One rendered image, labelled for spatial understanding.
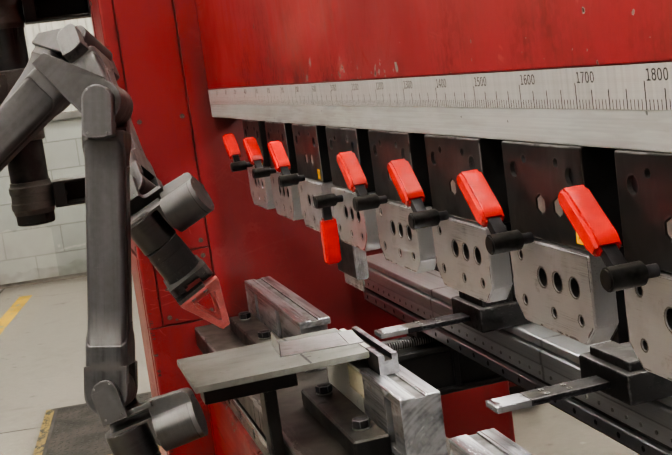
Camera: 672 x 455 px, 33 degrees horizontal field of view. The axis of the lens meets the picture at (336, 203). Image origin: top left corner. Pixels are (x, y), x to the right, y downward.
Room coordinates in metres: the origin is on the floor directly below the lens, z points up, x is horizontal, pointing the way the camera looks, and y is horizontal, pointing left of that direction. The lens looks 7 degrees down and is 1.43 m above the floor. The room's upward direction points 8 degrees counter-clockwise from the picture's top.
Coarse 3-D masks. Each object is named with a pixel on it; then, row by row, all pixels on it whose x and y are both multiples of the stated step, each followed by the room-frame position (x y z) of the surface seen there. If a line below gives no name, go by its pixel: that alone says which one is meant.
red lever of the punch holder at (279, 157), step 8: (272, 144) 1.78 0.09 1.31; (280, 144) 1.79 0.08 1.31; (272, 152) 1.77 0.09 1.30; (280, 152) 1.77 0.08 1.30; (272, 160) 1.78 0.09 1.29; (280, 160) 1.76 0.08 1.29; (288, 160) 1.76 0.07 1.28; (280, 168) 1.75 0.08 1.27; (288, 168) 1.75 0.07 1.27; (280, 176) 1.73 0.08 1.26; (288, 176) 1.73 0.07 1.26; (296, 176) 1.73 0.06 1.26; (304, 176) 1.74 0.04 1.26; (280, 184) 1.73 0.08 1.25; (288, 184) 1.73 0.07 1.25; (296, 184) 1.73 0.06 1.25
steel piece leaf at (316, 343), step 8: (272, 336) 1.71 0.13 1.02; (320, 336) 1.73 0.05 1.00; (328, 336) 1.73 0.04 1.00; (336, 336) 1.72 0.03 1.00; (272, 344) 1.72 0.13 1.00; (280, 344) 1.72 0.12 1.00; (288, 344) 1.71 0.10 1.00; (296, 344) 1.70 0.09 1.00; (304, 344) 1.70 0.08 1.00; (312, 344) 1.69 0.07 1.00; (320, 344) 1.68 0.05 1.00; (328, 344) 1.68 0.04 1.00; (336, 344) 1.67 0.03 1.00; (344, 344) 1.66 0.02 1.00; (280, 352) 1.64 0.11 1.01; (288, 352) 1.66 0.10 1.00; (296, 352) 1.65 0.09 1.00; (304, 352) 1.65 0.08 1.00
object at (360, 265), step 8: (344, 248) 1.70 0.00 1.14; (352, 248) 1.65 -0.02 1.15; (344, 256) 1.70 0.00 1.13; (352, 256) 1.66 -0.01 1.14; (360, 256) 1.66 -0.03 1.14; (344, 264) 1.71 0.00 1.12; (352, 264) 1.66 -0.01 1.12; (360, 264) 1.66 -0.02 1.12; (344, 272) 1.72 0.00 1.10; (352, 272) 1.67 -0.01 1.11; (360, 272) 1.65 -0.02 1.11; (368, 272) 1.66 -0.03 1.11; (352, 280) 1.71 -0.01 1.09; (360, 280) 1.67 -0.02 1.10; (360, 288) 1.67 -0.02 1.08
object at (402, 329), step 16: (464, 304) 1.74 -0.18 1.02; (480, 304) 1.70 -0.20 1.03; (496, 304) 1.70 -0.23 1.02; (512, 304) 1.70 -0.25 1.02; (432, 320) 1.73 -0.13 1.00; (448, 320) 1.71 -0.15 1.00; (464, 320) 1.72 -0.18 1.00; (480, 320) 1.69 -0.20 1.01; (496, 320) 1.69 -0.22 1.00; (512, 320) 1.70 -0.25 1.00; (528, 320) 1.70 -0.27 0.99; (384, 336) 1.69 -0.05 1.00
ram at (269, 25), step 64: (256, 0) 1.92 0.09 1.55; (320, 0) 1.54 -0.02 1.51; (384, 0) 1.29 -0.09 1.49; (448, 0) 1.10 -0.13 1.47; (512, 0) 0.97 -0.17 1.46; (576, 0) 0.86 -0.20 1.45; (640, 0) 0.77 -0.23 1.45; (256, 64) 1.99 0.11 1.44; (320, 64) 1.58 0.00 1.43; (384, 64) 1.31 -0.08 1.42; (448, 64) 1.12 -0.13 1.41; (512, 64) 0.98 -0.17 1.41; (576, 64) 0.87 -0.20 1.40; (384, 128) 1.34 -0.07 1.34; (448, 128) 1.14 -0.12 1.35; (512, 128) 0.99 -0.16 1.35; (576, 128) 0.88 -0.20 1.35; (640, 128) 0.79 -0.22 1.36
